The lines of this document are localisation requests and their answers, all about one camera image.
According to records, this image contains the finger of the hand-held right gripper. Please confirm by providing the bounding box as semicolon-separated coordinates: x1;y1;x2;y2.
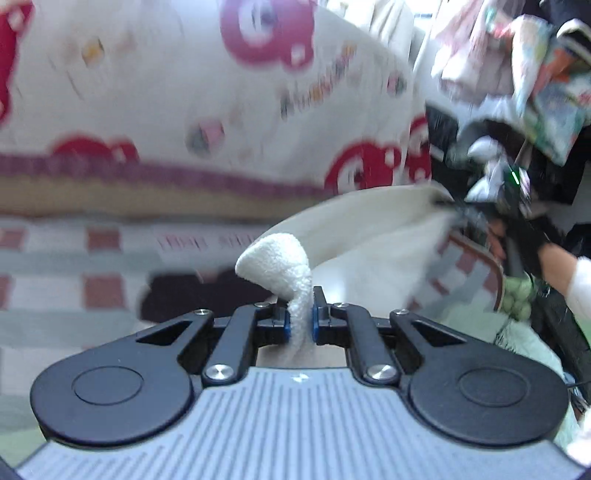
431;196;472;222

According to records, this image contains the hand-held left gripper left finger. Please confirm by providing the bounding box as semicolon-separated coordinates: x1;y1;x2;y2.
134;300;293;387

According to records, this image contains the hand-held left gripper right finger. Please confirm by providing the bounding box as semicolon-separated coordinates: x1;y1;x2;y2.
312;285;469;387

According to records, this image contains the cream fleece garment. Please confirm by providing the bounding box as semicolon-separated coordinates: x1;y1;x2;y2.
235;185;458;370

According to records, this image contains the person's right forearm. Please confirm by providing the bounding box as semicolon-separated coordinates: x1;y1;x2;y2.
563;256;591;319

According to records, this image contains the person's right hand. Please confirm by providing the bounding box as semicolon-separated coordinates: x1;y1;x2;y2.
487;220;578;301

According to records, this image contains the green bobble cushion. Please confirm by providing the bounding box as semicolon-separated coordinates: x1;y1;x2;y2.
502;274;539;321

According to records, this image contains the light green fluffy mat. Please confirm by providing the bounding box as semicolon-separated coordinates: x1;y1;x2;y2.
496;318;580;448

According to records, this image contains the beige cloth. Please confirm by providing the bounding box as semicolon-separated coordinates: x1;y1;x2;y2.
318;0;416;51

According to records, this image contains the checkered rug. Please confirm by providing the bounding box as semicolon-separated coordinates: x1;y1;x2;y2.
0;215;506;462

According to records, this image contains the bear print quilt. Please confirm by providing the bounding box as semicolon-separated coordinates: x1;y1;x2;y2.
0;0;432;208

